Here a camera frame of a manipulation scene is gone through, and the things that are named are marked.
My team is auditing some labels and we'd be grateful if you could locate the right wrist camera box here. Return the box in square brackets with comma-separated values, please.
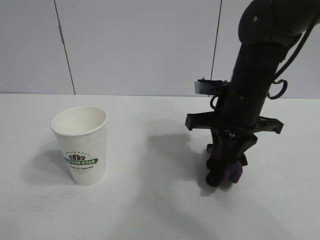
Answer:
[193, 78, 229, 98]

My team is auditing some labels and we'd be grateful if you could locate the white Coffee Star paper cup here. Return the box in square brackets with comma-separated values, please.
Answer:
[50, 106, 109, 186]

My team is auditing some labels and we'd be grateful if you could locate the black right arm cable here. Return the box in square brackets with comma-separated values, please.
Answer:
[268, 21, 316, 100]

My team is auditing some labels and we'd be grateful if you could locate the purple and black cloth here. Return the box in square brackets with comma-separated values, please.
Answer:
[204, 144, 244, 188]

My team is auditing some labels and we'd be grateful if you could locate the black right camera cable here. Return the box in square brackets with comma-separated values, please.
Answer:
[209, 94, 222, 110]

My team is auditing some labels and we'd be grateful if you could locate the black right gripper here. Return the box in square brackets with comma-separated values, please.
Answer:
[184, 83, 286, 174]

